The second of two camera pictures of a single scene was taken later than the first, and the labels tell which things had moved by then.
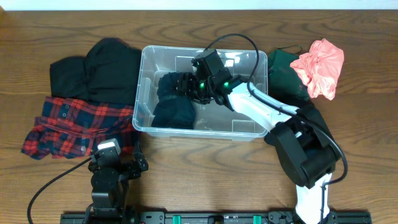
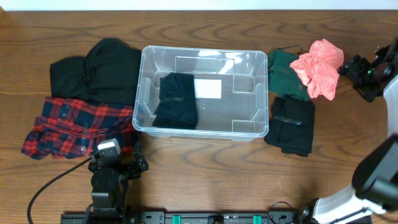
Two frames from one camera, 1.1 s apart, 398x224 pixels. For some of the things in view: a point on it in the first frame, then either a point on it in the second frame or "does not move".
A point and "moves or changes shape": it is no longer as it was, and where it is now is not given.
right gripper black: [189, 91] → [354, 68]
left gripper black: [131, 165] does not move
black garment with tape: [297, 96] moves or changes shape
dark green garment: [282, 77] does not move
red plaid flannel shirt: [74, 128] does not move
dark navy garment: [170, 111] does not move
